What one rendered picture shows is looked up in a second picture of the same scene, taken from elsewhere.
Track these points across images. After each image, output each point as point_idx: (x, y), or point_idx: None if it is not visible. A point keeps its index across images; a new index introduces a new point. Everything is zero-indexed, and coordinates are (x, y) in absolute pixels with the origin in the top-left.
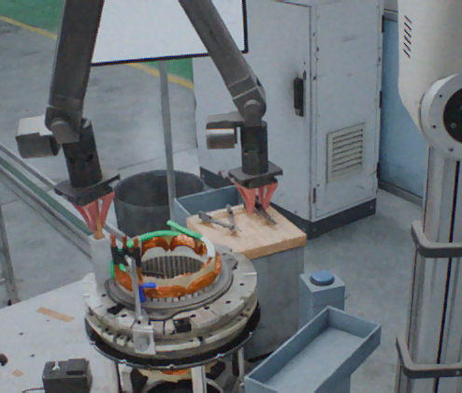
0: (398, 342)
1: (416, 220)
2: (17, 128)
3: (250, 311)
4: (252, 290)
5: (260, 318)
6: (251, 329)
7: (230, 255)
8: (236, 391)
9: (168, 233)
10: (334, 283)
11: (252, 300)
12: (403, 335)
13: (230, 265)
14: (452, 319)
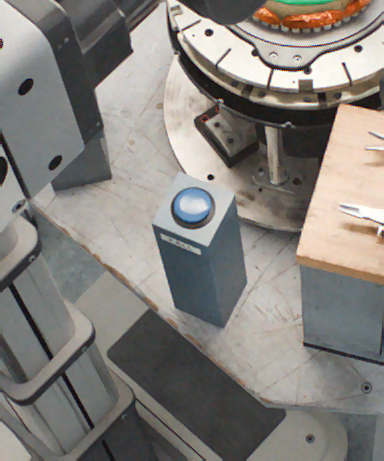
0: (75, 307)
1: (34, 241)
2: None
3: (181, 40)
4: (183, 33)
5: (197, 86)
6: (183, 58)
7: (285, 62)
8: (233, 125)
9: None
10: (169, 215)
11: (199, 58)
12: (81, 327)
13: (260, 45)
14: None
